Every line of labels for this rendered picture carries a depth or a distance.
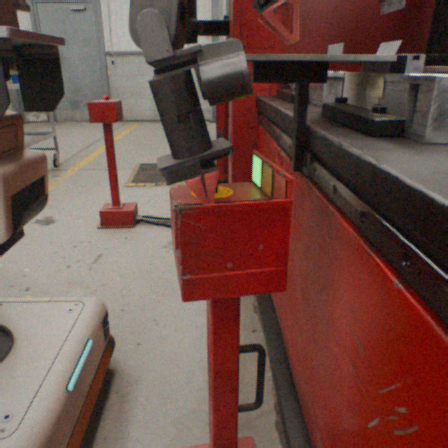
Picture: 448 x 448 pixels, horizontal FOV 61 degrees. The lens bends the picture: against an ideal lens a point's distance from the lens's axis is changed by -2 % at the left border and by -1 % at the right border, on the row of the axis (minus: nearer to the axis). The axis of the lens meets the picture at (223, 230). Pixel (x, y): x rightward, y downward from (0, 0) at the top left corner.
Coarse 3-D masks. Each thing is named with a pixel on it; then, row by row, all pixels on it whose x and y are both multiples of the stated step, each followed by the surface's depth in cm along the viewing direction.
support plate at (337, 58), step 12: (252, 60) 70; (264, 60) 70; (276, 60) 70; (288, 60) 70; (300, 60) 70; (312, 60) 66; (324, 60) 66; (336, 60) 66; (348, 60) 66; (360, 60) 66; (372, 60) 66; (384, 60) 66
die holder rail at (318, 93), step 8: (328, 72) 103; (336, 72) 104; (344, 72) 103; (328, 80) 105; (336, 80) 105; (312, 88) 117; (320, 88) 109; (328, 88) 106; (336, 88) 106; (312, 96) 117; (320, 96) 109; (328, 96) 107; (336, 96) 107; (320, 104) 108
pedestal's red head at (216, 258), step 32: (256, 192) 65; (288, 192) 53; (192, 224) 51; (224, 224) 52; (256, 224) 53; (288, 224) 54; (192, 256) 53; (224, 256) 54; (256, 256) 55; (192, 288) 55; (224, 288) 56; (256, 288) 57
